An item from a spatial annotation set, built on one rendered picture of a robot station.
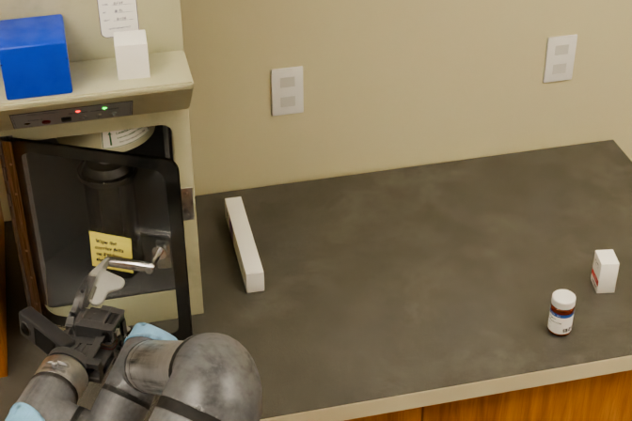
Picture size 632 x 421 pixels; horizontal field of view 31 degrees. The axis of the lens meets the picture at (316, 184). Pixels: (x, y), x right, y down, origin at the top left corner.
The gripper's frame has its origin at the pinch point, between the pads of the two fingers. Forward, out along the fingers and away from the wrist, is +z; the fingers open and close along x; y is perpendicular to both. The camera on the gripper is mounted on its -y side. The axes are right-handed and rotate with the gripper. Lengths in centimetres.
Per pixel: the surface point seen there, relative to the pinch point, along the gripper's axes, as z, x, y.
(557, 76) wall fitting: 104, -8, 66
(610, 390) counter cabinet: 36, -37, 84
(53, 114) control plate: 8.4, 26.4, -9.5
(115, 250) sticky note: 10.1, -0.7, -2.6
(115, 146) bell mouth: 21.1, 13.2, -5.6
